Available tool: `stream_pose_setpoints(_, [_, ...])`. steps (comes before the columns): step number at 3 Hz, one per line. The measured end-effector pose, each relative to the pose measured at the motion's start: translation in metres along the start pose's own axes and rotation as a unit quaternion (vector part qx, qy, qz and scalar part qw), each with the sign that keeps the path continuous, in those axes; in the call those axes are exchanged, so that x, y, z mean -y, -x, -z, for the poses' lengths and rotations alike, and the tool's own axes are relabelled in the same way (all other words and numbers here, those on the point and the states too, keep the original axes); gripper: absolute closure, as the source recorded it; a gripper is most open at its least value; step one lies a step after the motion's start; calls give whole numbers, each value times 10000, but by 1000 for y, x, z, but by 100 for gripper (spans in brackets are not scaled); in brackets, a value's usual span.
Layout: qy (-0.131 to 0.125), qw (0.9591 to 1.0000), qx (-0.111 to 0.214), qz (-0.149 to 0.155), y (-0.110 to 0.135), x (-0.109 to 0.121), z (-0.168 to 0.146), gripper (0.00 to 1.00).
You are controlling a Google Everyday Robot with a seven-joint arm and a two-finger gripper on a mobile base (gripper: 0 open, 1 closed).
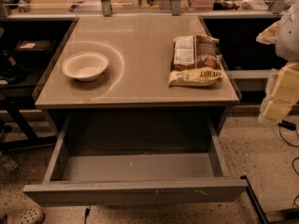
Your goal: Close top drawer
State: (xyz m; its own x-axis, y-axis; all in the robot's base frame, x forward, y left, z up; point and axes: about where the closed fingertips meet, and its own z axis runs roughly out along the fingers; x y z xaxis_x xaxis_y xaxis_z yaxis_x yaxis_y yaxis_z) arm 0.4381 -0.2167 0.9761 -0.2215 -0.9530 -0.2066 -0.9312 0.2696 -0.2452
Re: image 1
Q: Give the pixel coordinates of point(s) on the white perforated clog shoe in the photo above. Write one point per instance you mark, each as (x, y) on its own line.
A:
(30, 215)

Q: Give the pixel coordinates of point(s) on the black floor frame bar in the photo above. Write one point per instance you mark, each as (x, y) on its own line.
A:
(255, 202)

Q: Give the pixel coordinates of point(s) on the white paper bowl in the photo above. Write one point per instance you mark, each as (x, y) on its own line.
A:
(85, 65)

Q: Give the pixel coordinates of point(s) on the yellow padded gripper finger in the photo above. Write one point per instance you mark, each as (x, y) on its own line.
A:
(281, 94)

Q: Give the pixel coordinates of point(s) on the brown yellow snack bag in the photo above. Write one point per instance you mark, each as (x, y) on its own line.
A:
(195, 61)

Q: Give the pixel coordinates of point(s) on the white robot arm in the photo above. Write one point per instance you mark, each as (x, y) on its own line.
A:
(284, 34)

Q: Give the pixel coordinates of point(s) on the grey metal post left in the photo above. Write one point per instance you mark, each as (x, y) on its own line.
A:
(106, 8)

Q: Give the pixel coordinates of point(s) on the grey top drawer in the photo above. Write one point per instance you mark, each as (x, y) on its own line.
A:
(142, 157)

